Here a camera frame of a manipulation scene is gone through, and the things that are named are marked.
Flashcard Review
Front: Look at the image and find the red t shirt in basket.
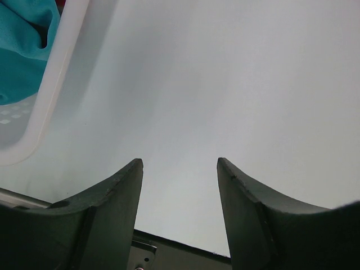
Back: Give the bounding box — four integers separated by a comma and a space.
56, 0, 66, 7

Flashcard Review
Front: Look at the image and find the aluminium frame rail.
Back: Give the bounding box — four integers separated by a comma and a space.
0, 188, 51, 209

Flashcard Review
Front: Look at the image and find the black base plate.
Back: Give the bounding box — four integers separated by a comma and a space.
127, 229, 232, 270

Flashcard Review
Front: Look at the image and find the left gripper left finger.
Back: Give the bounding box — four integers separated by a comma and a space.
1, 159, 143, 269

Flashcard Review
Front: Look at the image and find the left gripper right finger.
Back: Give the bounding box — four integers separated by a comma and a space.
217, 157, 359, 269

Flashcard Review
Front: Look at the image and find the white plastic basket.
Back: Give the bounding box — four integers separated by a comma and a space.
0, 0, 119, 167

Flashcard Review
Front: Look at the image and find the teal t shirt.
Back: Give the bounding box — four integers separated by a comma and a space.
1, 1, 60, 105

